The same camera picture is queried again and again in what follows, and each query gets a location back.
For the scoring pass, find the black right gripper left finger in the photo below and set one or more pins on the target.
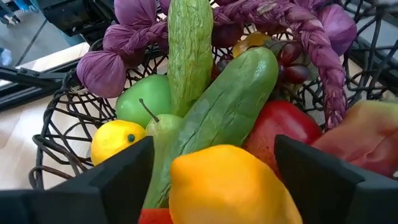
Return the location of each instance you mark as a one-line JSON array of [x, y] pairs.
[[102, 193]]

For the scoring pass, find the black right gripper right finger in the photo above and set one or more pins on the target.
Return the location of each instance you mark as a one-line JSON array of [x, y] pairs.
[[326, 193]]

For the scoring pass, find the yellow lemon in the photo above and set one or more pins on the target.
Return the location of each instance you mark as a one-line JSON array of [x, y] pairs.
[[113, 140]]

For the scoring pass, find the orange carrot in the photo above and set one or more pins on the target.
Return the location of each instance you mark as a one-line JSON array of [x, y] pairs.
[[155, 216]]

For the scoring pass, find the dark red chili pepper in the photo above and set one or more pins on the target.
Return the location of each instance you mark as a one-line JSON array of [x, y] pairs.
[[367, 137]]

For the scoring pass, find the red pomegranate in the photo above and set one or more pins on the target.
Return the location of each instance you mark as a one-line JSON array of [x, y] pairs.
[[280, 127]]

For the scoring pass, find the light green pear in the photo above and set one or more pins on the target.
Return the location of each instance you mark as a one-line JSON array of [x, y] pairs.
[[163, 130]]

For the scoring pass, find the orange lemon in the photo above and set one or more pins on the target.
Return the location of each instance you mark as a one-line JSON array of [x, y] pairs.
[[230, 186]]

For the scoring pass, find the green apple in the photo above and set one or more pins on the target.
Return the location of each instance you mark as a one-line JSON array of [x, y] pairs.
[[143, 99]]

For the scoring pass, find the green cucumber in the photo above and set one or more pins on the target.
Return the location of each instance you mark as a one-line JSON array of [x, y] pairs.
[[224, 115]]

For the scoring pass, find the dark red grape bunch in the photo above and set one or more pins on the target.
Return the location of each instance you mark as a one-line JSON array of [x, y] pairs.
[[292, 67]]

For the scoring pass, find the purple onion braid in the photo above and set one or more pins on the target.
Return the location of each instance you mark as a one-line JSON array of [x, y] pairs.
[[317, 56]]

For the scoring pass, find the green chili pepper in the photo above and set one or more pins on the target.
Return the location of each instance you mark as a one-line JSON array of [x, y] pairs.
[[189, 56]]

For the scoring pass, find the yellow orange mango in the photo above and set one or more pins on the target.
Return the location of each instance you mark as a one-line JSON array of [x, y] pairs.
[[250, 42]]

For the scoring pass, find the black aluminium table frame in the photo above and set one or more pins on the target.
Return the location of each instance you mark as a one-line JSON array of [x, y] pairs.
[[31, 81]]

